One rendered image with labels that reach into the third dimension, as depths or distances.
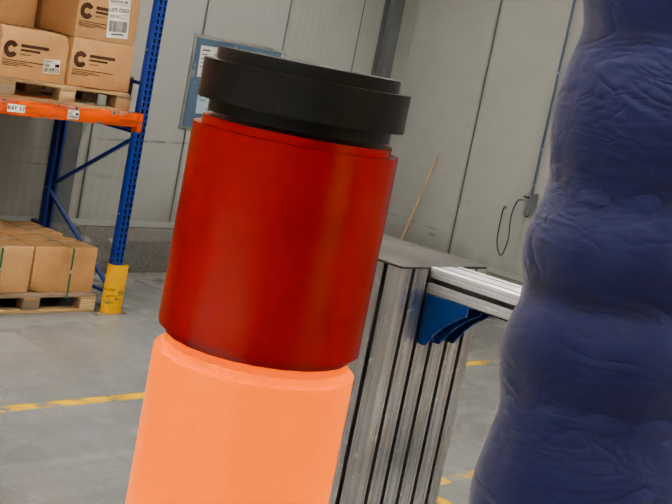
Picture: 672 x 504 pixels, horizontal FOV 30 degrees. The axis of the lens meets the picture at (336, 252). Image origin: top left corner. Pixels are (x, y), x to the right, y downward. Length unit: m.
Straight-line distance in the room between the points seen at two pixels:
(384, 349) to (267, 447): 1.79
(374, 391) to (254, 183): 1.82
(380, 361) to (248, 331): 1.80
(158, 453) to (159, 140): 11.64
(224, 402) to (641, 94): 0.97
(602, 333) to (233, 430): 0.98
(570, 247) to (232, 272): 0.99
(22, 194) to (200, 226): 10.85
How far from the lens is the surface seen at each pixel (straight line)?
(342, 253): 0.28
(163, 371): 0.30
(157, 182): 12.02
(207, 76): 0.29
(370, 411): 2.11
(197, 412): 0.29
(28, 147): 11.07
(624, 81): 1.24
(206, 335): 0.29
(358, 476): 2.14
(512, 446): 1.32
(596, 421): 1.27
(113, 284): 10.06
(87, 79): 9.69
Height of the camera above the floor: 2.34
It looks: 9 degrees down
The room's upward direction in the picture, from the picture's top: 11 degrees clockwise
